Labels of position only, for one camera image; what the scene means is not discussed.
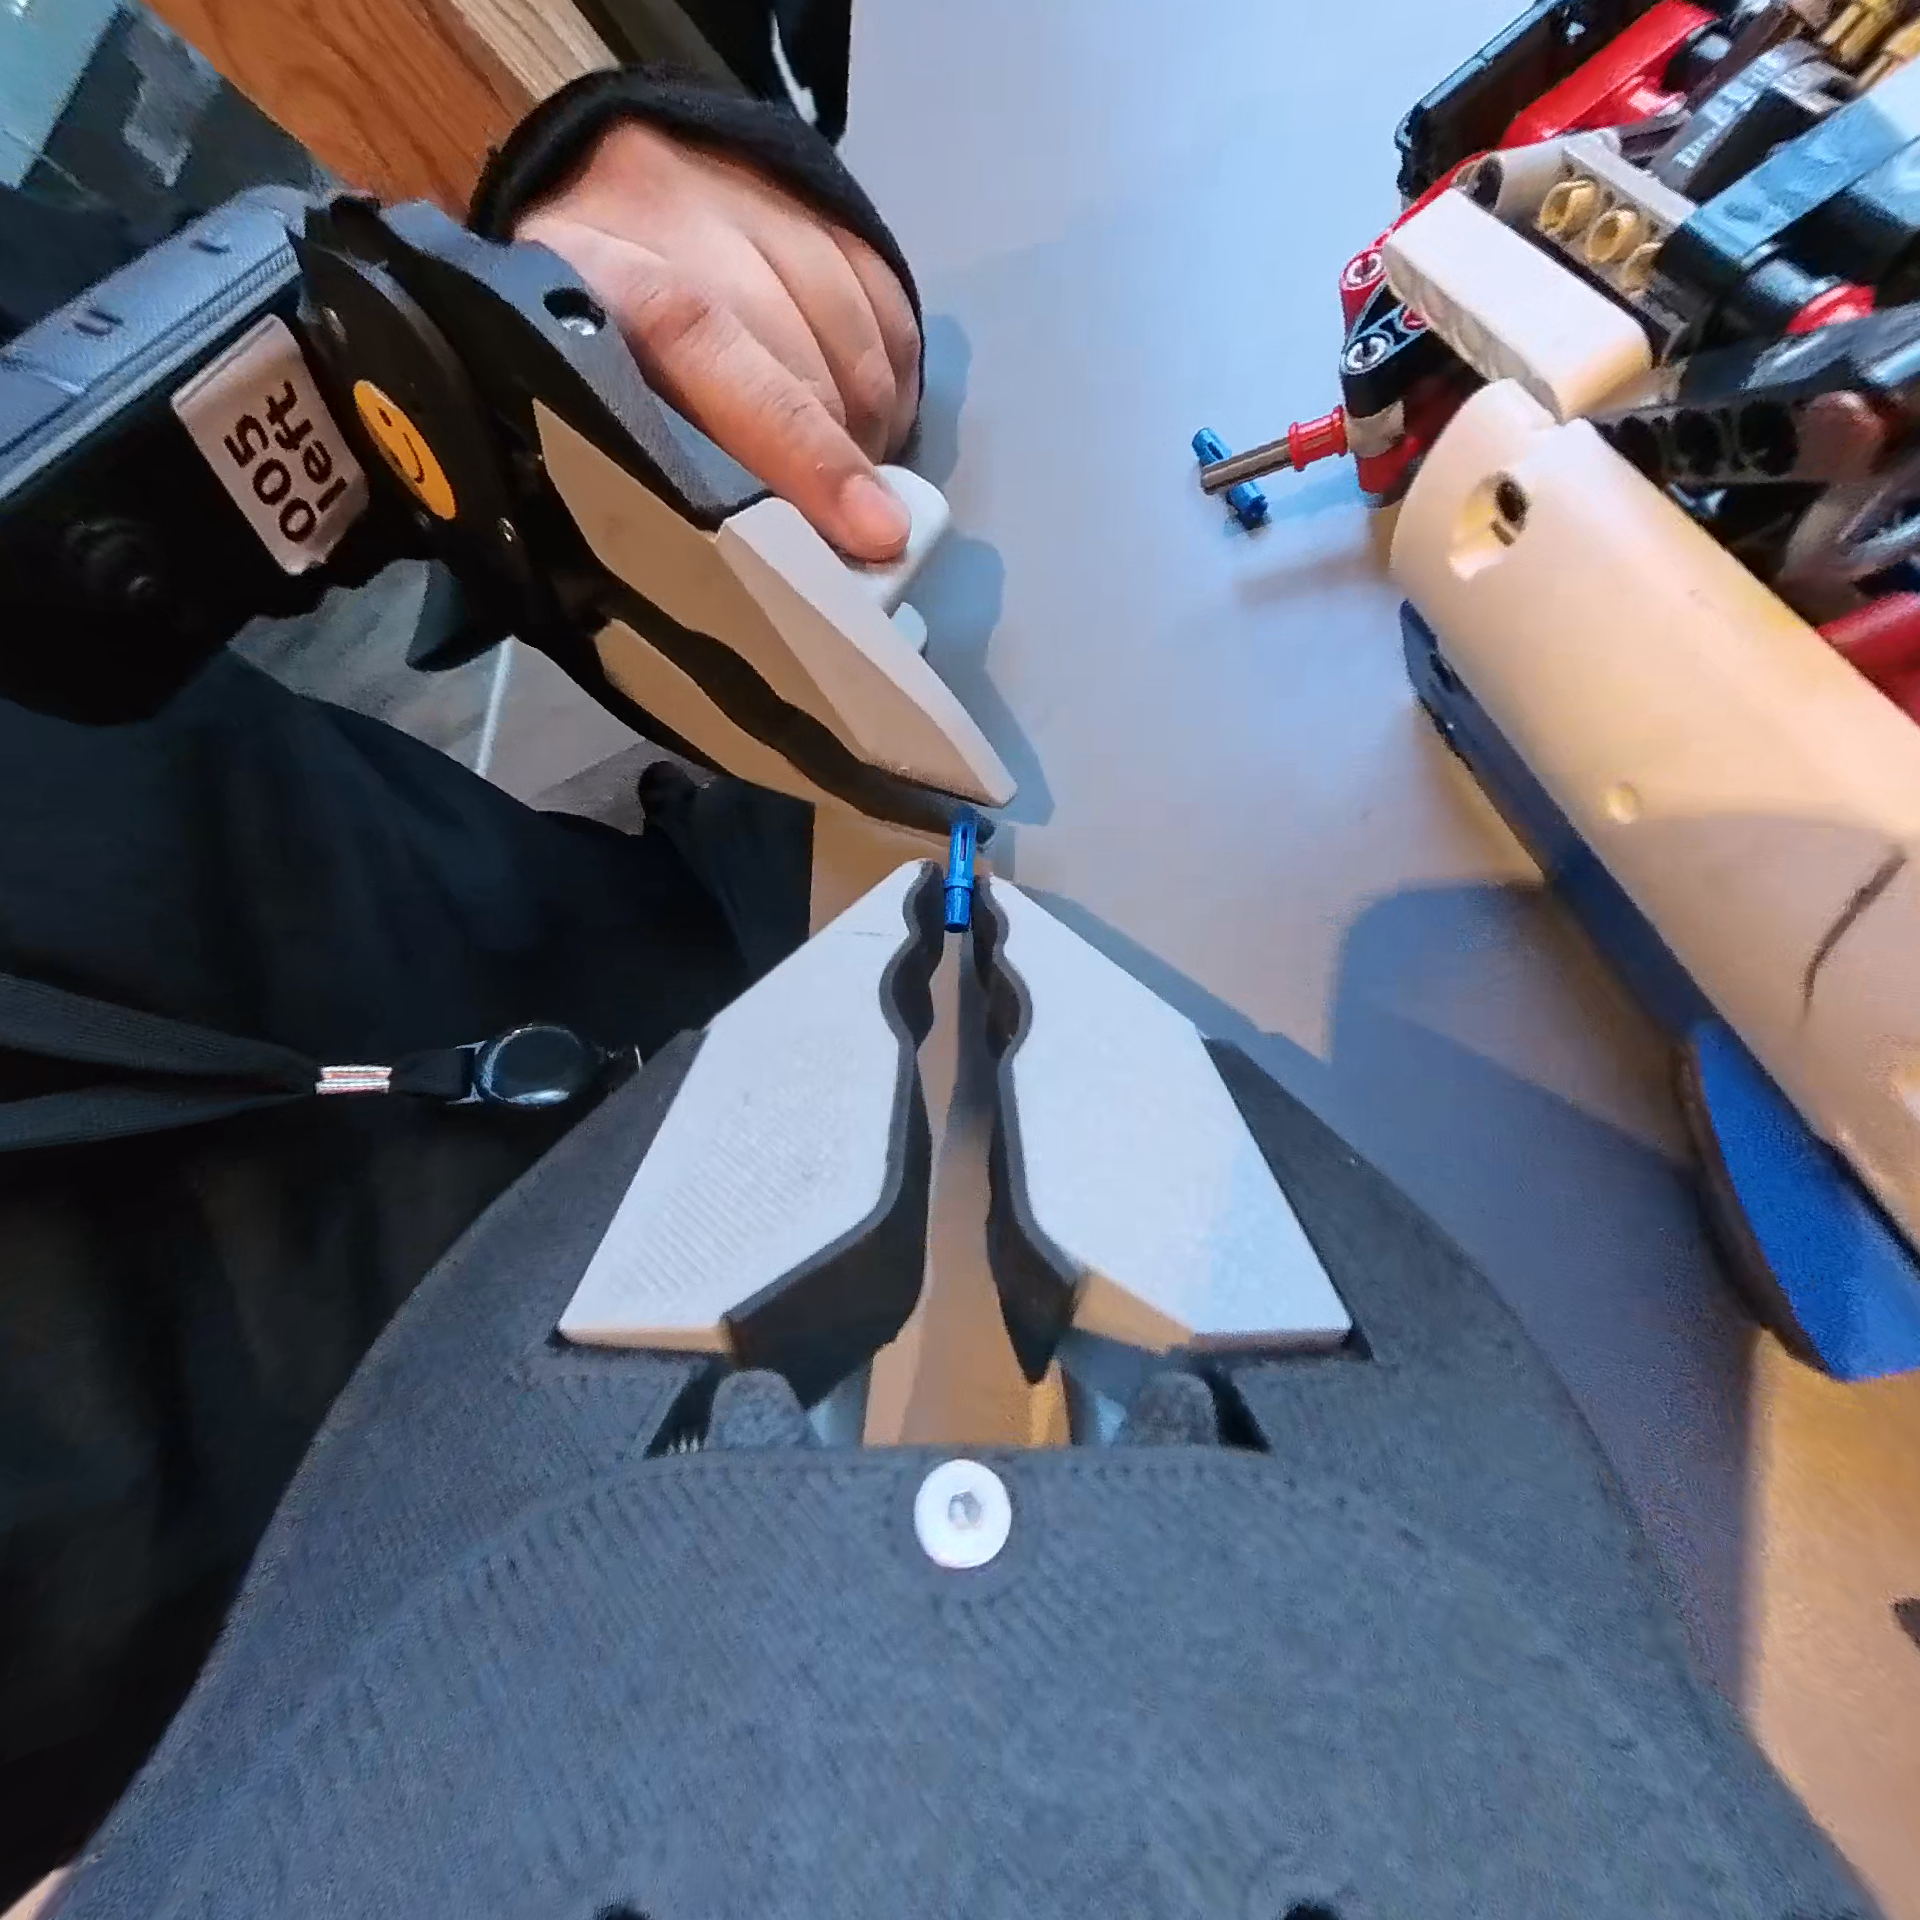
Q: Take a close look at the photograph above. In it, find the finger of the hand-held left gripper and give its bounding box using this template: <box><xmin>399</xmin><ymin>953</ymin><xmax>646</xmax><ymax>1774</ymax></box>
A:
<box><xmin>596</xmin><ymin>620</ymin><xmax>992</xmax><ymax>834</ymax></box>
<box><xmin>533</xmin><ymin>402</ymin><xmax>1019</xmax><ymax>809</ymax></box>

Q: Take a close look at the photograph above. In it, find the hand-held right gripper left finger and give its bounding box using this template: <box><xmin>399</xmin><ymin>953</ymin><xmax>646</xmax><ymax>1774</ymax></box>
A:
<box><xmin>558</xmin><ymin>864</ymin><xmax>940</xmax><ymax>1403</ymax></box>

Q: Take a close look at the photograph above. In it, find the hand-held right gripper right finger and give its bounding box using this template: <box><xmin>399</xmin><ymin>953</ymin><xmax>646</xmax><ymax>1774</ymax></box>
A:
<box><xmin>979</xmin><ymin>884</ymin><xmax>1355</xmax><ymax>1382</ymax></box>

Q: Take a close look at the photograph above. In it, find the toy brick car model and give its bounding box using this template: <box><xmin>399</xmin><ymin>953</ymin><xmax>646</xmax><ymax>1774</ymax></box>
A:
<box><xmin>1340</xmin><ymin>0</ymin><xmax>1920</xmax><ymax>1382</ymax></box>

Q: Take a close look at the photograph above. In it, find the grey desk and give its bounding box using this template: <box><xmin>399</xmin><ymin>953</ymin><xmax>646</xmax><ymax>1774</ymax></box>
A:
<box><xmin>808</xmin><ymin>0</ymin><xmax>1920</xmax><ymax>1892</ymax></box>

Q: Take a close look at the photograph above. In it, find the person's left hand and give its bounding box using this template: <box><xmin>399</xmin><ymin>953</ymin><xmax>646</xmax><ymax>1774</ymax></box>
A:
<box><xmin>515</xmin><ymin>132</ymin><xmax>923</xmax><ymax>568</ymax></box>

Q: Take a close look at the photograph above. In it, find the wooden panel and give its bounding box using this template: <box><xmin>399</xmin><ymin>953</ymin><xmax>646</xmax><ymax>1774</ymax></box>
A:
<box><xmin>141</xmin><ymin>0</ymin><xmax>623</xmax><ymax>219</ymax></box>

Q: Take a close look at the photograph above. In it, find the lanyard with badge clip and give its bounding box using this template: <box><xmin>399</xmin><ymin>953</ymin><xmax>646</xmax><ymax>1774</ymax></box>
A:
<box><xmin>0</xmin><ymin>976</ymin><xmax>640</xmax><ymax>1157</ymax></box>

